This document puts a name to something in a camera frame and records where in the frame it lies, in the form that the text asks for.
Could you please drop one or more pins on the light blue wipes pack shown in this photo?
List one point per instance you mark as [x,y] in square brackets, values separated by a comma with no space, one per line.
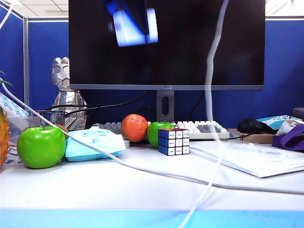
[103,140]

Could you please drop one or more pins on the small green apple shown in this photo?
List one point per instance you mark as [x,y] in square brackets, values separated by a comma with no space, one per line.
[153,133]

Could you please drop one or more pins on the black computer mouse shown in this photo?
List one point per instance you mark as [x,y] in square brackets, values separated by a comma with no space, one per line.
[249,126]

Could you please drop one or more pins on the Rubik's cube white stickers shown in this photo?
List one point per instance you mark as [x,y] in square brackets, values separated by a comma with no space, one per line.
[174,142]

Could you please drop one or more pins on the blue white patterned box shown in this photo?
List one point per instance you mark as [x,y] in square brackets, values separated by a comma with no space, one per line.
[10,107]

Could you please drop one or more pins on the clear document folder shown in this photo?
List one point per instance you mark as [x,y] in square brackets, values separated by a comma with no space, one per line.
[256,156]

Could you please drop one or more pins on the brown cardboard box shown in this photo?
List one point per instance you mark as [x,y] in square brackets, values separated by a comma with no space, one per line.
[257,138]

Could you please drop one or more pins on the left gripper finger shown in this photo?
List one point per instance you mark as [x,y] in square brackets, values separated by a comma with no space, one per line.
[139,12]

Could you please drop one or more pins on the black computer monitor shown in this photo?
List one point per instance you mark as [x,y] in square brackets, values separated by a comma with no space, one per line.
[237,47]

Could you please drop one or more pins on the large green apple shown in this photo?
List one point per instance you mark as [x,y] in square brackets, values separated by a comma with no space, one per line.
[40,147]

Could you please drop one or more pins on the clear acrylic box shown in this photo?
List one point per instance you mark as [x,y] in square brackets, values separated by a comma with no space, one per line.
[22,122]

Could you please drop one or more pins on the grey felt sleeve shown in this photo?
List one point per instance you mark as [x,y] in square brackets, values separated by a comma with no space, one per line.
[298,112]

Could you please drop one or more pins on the orange fruit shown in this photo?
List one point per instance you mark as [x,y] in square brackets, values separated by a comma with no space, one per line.
[134,128]

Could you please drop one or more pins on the beige and grey keyboard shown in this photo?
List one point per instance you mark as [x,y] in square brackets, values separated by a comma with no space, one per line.
[190,128]

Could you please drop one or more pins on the yellow orange pineapple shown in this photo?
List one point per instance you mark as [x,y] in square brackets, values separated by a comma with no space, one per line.
[3,137]

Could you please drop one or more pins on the silver figurine bust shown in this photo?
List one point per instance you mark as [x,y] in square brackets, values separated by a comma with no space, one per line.
[67,99]

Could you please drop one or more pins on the grey monitor stand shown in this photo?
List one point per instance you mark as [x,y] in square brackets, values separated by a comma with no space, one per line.
[165,102]

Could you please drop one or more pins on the brown kiwi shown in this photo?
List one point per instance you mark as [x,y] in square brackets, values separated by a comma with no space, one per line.
[61,129]

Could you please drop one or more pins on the white charging block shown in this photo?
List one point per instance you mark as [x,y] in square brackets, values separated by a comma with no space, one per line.
[128,35]

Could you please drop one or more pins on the green leaf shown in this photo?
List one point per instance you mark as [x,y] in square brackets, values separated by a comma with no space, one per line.
[4,82]

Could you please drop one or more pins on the grey partition post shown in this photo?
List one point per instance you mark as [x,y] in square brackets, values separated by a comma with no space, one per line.
[26,59]

